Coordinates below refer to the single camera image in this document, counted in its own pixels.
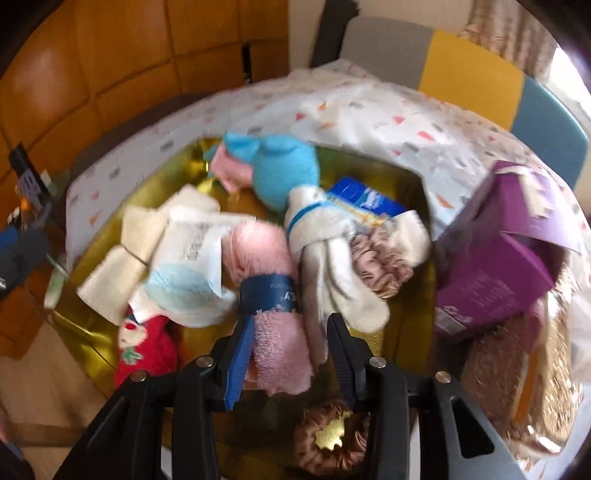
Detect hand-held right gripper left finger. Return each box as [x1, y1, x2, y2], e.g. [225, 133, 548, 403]
[53, 314, 257, 480]

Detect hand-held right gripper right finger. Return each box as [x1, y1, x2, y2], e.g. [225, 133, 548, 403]
[325, 313, 513, 480]

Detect pink towel roll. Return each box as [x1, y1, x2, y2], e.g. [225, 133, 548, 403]
[226, 220, 315, 397]

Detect beige cloth bundle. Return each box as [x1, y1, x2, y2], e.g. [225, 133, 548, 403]
[76, 185, 220, 326]

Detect brown scrunchie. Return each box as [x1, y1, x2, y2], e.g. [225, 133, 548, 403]
[295, 401, 370, 469]

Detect red sock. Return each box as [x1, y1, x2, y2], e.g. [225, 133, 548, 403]
[115, 315, 178, 388]

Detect white wet wipes packet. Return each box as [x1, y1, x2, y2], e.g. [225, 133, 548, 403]
[129, 208, 257, 328]

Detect pink scrunchie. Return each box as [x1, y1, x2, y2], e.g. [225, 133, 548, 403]
[348, 226, 414, 301]

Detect white sock with blue stripe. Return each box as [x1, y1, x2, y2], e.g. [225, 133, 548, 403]
[283, 185, 432, 365]

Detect blue tissue packet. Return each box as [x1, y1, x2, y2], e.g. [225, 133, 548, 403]
[327, 178, 416, 227]

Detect blue dolphin plush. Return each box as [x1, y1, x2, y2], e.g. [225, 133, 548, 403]
[205, 133, 321, 210]

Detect ornate gold tissue box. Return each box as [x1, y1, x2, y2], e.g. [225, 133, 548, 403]
[462, 272, 587, 457]

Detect purple tissue box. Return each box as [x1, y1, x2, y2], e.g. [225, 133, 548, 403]
[434, 159, 583, 342]

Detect small pink cloth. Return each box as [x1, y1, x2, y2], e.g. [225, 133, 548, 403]
[210, 145, 254, 192]

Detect patterned tablecloth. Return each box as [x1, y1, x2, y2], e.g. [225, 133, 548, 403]
[65, 60, 573, 259]

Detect grey yellow blue chair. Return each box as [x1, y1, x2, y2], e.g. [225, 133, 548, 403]
[311, 0, 591, 185]

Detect beige patterned curtain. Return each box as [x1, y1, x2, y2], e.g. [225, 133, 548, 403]
[462, 0, 559, 79]

